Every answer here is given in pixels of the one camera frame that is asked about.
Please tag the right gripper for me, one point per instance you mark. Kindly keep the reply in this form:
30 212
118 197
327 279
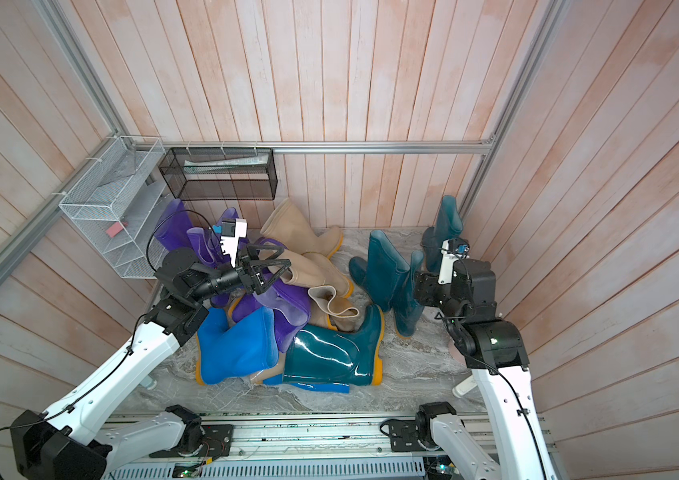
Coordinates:
426 288

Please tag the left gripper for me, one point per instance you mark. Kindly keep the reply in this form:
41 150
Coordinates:
251 277

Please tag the beige boot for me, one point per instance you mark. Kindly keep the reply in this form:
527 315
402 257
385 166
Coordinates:
311 269
330 310
288 225

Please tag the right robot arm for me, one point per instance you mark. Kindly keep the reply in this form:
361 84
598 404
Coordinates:
494 352

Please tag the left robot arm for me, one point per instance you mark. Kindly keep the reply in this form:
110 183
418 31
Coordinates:
66 440

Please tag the purple boot lying centre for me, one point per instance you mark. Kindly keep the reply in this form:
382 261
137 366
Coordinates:
284 333

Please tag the teal boot standing back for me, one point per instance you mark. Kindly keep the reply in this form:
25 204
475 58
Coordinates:
448 226

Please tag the blue boot on top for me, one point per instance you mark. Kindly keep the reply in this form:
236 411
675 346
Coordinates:
226 352

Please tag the purple boot far left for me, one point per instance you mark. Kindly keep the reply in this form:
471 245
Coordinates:
173 226

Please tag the black mesh basket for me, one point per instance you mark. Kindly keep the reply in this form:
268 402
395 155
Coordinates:
214 187

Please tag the paper in black basket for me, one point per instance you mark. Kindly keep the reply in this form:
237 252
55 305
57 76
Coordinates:
229 165

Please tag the pink eraser block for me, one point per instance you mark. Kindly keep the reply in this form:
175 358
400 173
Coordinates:
116 228

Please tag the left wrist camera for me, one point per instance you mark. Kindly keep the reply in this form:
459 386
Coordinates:
230 246

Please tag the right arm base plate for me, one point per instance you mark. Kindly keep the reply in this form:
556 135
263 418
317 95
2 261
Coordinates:
408 435

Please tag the white wire shelf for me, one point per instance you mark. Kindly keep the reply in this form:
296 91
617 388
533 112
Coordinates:
119 185

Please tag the aluminium frame rail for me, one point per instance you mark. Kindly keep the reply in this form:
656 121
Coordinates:
329 147

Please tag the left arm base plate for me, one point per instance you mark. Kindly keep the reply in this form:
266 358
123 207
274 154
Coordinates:
213 442

